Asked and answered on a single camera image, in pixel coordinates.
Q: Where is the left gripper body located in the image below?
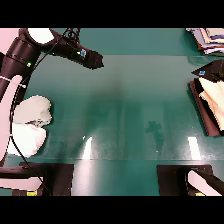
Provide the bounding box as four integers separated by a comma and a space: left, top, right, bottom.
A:
75, 47, 105, 71

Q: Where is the black cable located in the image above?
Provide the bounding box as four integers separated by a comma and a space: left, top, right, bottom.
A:
8, 29, 54, 197

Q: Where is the pale grey garment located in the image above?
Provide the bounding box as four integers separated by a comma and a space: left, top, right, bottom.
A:
185, 27, 224, 56

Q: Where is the cream garment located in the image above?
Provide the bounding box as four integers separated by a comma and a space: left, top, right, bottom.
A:
205, 27, 224, 45
198, 77, 224, 132

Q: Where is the white garment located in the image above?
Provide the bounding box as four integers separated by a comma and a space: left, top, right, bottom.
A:
13, 95, 53, 128
7, 123, 48, 158

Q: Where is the red-brown garment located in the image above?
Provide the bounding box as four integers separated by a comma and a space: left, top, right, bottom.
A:
196, 40, 224, 52

